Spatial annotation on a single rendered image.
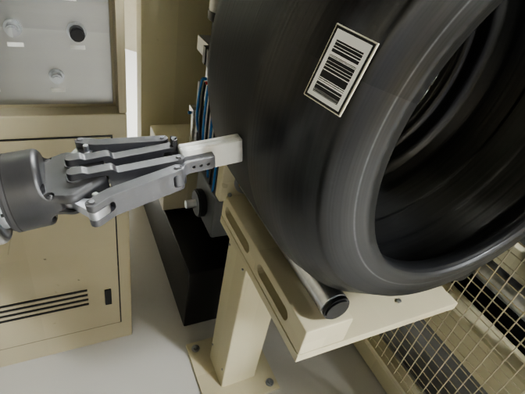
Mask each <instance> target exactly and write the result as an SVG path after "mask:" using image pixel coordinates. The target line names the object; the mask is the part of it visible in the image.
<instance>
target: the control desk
mask: <svg viewBox="0 0 525 394"><path fill-rule="evenodd" d="M126 112H127V89H126V57H125V26H124V0H0V154H2V153H7V152H15V151H20V150H24V149H36V150H38V151H39V153H40V154H41V156H42V157H44V158H46V159H48V158H51V157H53V156H57V155H58V154H61V153H64V152H72V151H73V150H74V149H75V148H76V145H75V141H74V140H75V139H76V138H95V139H103V138H127V114H126ZM127 335H132V312H131V280H130V218H129V211H127V212H125V213H121V214H119V215H117V216H115V217H114V218H112V219H111V220H110V221H108V222H107V223H105V224H103V225H102V226H101V227H92V226H91V222H90V220H89V217H86V216H85V215H83V214H82V213H78V214H74V215H69V214H59V215H58V220H57V221H56V223H55V224H53V225H50V226H47V227H40V228H37V229H34V230H29V231H24V232H17V231H13V233H12V237H11V239H10V240H9V241H8V242H7V243H5V244H3V245H0V367H5V366H9V365H12V364H17V363H21V362H24V361H28V360H33V359H37V358H40V357H43V356H49V355H52V354H56V353H61V352H65V351H68V350H71V349H77V348H80V347H84V346H89V345H93V344H95V343H99V342H104V341H108V340H111V339H115V338H120V337H123V336H127Z"/></svg>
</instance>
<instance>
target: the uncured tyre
mask: <svg viewBox="0 0 525 394"><path fill-rule="evenodd" d="M337 23H339V24H340V25H342V26H345V27H347V28H349V29H351V30H353V31H355V32H357V33H359V34H361V35H363V36H365V37H367V38H369V39H371V40H373V41H375V42H377V43H379V46H378V48H377V50H376V51H375V53H374V55H373V58H372V59H371V61H370V63H369V65H368V67H367V68H366V71H365V73H364V74H363V76H362V78H361V80H360V82H359V84H358V85H357V87H356V89H355V91H354V93H353V95H352V97H351V98H350V100H349V102H348V104H347V106H346V108H345V110H344V112H343V113H342V115H341V117H339V116H337V115H335V114H334V113H332V112H331V111H329V110H328V109H326V108H324V107H323V106H321V105H320V104H318V103H317V102H315V101H313V100H312V99H310V98H309V97H307V96H306V95H304V92H305V90H306V87H307V85H308V83H309V81H310V79H311V77H312V75H313V72H314V70H315V68H316V66H317V64H318V62H319V61H320V57H321V55H322V54H323V51H324V49H325V48H326V46H327V42H328V41H329V39H330V36H331V35H332V33H333V31H334V28H335V26H336V24H337ZM436 77H437V78H436ZM435 78H436V80H435V81H434V79H435ZM433 81H434V83H433V84H432V82H433ZM207 83H208V95H209V109H210V115H211V120H212V127H213V130H214V134H215V137H216V138H218V137H222V136H226V135H231V134H238V135H239V136H240V137H241V139H242V149H243V159H242V161H241V162H239V163H232V164H228V165H227V166H228V168H229V170H230V172H231V173H232V174H233V176H234V178H235V179H236V181H237V182H238V184H239V185H240V186H241V188H242V190H243V191H244V193H245V194H246V195H247V197H248V199H249V201H250V202H251V204H252V205H253V206H254V208H255V210H256V211H257V213H258V214H259V215H260V217H261V218H262V220H263V222H264V224H265V225H266V226H267V228H268V229H269V231H270V233H271V234H272V236H273V237H274V238H275V240H276V241H277V243H278V245H279V246H280V247H281V249H282V250H283V251H284V253H285V254H286V255H287V256H288V257H289V258H290V259H291V260H292V261H293V262H294V263H296V264H297V265H298V266H299V267H301V268H302V269H303V270H304V271H305V272H307V273H308V274H309V275H311V276H312V277H313V278H315V279H316V280H317V281H319V282H321V283H323V284H325V285H327V286H329V287H331V288H335V289H338V290H341V291H345V292H355V293H363V294H371V295H379V296H405V295H410V294H415V293H418V292H424V291H427V290H430V289H432V288H436V287H439V286H442V285H445V284H447V283H449V282H451V281H454V280H456V279H458V278H460V277H463V276H465V275H467V274H468V273H470V272H472V271H474V270H476V269H478V268H479V267H482V266H483V265H485V264H486V263H488V262H490V261H492V260H493V259H494V258H496V257H497V256H500V255H501V254H503V253H504V252H505V251H506V250H508V249H510V248H511V247H513V246H514V245H515V244H516V243H518V242H519V241H521V240H522V239H523V238H525V0H219V3H218V6H217V9H216V15H215V18H214V21H213V25H212V32H211V37H210V43H209V55H208V68H207ZM431 84H432V86H431V87H430V85H431ZM429 87H430V89H429V91H428V92H427V93H426V94H425V92H426V91H427V89H428V88H429ZM424 94H425V96H424V97H423V95H424ZM422 97H423V99H422V100H421V98H422ZM420 100H421V101H420ZM418 103H419V104H418Z"/></svg>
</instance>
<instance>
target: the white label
mask: <svg viewBox="0 0 525 394"><path fill-rule="evenodd" d="M378 46H379V43H377V42H375V41H373V40H371V39H369V38H367V37H365V36H363V35H361V34H359V33H357V32H355V31H353V30H351V29H349V28H347V27H345V26H342V25H340V24H339V23H337V24H336V26H335V28H334V31H333V33H332V35H331V36H330V39H329V41H328V42H327V46H326V48H325V49H324V51H323V54H322V55H321V57H320V61H319V62H318V64H317V66H316V68H315V70H314V72H313V75H312V77H311V79H310V81H309V83H308V85H307V87H306V90H305V92H304V95H306V96H307V97H309V98H310V99H312V100H313V101H315V102H317V103H318V104H320V105H321V106H323V107H324V108H326V109H328V110H329V111H331V112H332V113H334V114H335V115H337V116H339V117H341V115H342V113H343V112H344V110H345V108H346V106H347V104H348V102H349V100H350V98H351V97H352V95H353V93H354V91H355V89H356V87H357V85H358V84H359V82H360V80H361V78H362V76H363V74H364V73H365V71H366V68H367V67H368V65H369V63H370V61H371V59H372V58H373V55H374V53H375V51H376V50H377V48H378Z"/></svg>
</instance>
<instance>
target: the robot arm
mask: <svg viewBox="0 0 525 394"><path fill-rule="evenodd" d="M74 141H75V145H76V148H75V149H74V150H73V151H72V152H64V153H61V154H58V155H57V156H53V157H51V158H48V159H46V158H44V157H42V156H41V154H40V153H39V151H38V150H36V149H24V150H20V151H15V152H7V153H2V154H0V245H3V244H5V243H7V242H8V241H9V240H10V239H11V237H12V235H13V231H17V232H24V231H29V230H34V229H37V228H40V227H47V226H50V225H53V224H55V223H56V221H57V220H58V215H59V214H69V215H74V214H78V213H82V214H83V215H85V216H86V217H89V220H90V222H91V226H92V227H101V226H102V225H103V224H105V223H107V222H108V221H110V220H111V219H112V218H114V217H115V216H117V215H119V214H121V213H125V212H127V211H129V210H132V209H134V208H137V207H139V206H143V205H144V204H147V203H149V202H152V201H155V200H157V199H161V198H162V197H165V196H167V195H170V194H173V193H174V192H178V191H180V190H182V189H184V187H185V184H186V183H187V177H186V176H187V175H188V174H191V173H195V172H199V171H203V170H210V169H212V168H214V167H221V166H224V165H228V164H232V163H239V162H241V161H242V159H243V149H242V139H241V137H240V136H239V135H238V134H231V135H226V136H222V137H218V138H210V139H205V140H201V141H193V142H188V143H184V144H179V145H178V144H177V137H175V136H170V142H169V141H168V137H167V136H165V135H156V136H143V137H129V138H103V139H95V138H76V139H75V140H74ZM109 184H111V187H110V186H109Z"/></svg>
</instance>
